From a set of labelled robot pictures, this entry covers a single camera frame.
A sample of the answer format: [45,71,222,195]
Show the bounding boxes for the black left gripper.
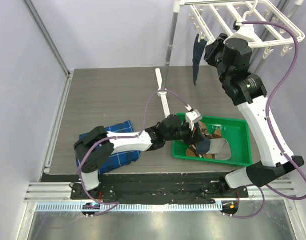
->
[164,119,204,147]

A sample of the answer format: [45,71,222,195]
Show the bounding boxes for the dark navy patterned sock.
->
[195,136,211,155]

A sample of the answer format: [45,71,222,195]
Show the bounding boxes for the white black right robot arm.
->
[204,33,304,198]

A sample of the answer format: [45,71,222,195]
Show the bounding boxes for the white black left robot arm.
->
[73,111,204,200]

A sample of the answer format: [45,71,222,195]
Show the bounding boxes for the white plastic clip hanger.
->
[180,0,305,59]

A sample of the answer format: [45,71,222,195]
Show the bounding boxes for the grey white drying rack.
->
[154,0,303,120]

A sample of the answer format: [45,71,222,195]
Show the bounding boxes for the blue plaid folded cloth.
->
[77,120,141,176]

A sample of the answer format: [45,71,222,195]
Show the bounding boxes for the green plastic tray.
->
[172,115,253,167]

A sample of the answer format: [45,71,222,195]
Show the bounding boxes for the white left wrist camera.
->
[185,105,202,131]

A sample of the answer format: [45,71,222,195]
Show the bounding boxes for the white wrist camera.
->
[227,21,256,42]
[185,105,202,131]

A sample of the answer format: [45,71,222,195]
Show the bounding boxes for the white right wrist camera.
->
[227,21,256,42]

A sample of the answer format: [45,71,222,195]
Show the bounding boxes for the white slotted cable duct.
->
[35,201,222,212]

